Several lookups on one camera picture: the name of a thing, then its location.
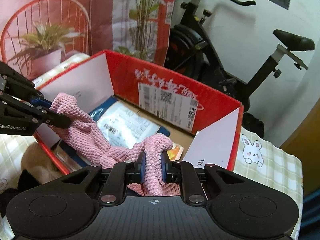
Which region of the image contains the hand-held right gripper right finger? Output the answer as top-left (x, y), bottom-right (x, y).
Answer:
top-left (160, 152), bottom-right (247, 207)

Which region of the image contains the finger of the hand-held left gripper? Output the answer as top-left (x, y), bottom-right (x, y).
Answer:
top-left (0, 94), bottom-right (73, 130)
top-left (0, 60), bottom-right (54, 107)

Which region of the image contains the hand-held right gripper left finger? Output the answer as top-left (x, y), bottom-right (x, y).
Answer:
top-left (61, 152), bottom-right (147, 207)

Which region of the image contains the pink knitted scarf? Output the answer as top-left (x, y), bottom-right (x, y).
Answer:
top-left (49, 92), bottom-right (184, 197)

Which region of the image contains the red cardboard box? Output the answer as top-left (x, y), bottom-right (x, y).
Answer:
top-left (32, 49), bottom-right (244, 175)

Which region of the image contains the orange packet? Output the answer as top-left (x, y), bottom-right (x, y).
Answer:
top-left (167, 142), bottom-right (184, 160)

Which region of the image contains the blue mailer bag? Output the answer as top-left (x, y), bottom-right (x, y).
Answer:
top-left (89, 100), bottom-right (170, 150)

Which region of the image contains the black object on floor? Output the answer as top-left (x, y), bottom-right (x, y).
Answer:
top-left (241, 112), bottom-right (264, 138)

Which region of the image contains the printed cloth backdrop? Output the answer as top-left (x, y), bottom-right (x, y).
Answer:
top-left (0, 0), bottom-right (178, 80)

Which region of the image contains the checked bunny tablecloth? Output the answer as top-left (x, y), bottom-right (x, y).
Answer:
top-left (0, 51), bottom-right (304, 240)

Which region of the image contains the black exercise bike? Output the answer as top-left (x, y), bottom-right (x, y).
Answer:
top-left (164, 0), bottom-right (315, 113)

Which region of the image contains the wooden door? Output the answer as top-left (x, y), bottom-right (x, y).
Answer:
top-left (279, 100), bottom-right (320, 155)

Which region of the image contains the teal curtain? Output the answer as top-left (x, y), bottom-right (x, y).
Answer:
top-left (301, 177), bottom-right (320, 240)

